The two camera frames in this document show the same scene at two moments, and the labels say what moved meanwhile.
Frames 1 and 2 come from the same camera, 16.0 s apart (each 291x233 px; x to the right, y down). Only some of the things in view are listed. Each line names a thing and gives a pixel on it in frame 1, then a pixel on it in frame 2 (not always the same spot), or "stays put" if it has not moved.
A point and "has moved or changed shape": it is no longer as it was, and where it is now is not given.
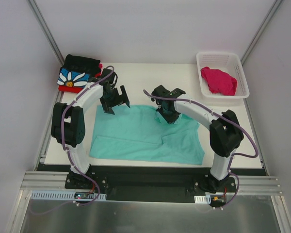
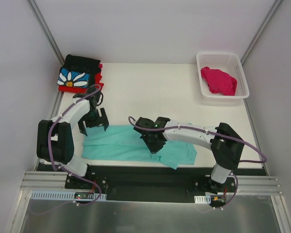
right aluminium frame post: [276, 5] stays put
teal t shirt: [136, 133] has moved or changed shape
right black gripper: [169, 115] → [153, 141]
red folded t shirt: [70, 89] stays put
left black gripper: [115, 101] → [94, 123]
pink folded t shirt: [101, 66] stays put
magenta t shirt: [218, 81] stays put
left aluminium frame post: [35, 9] stays put
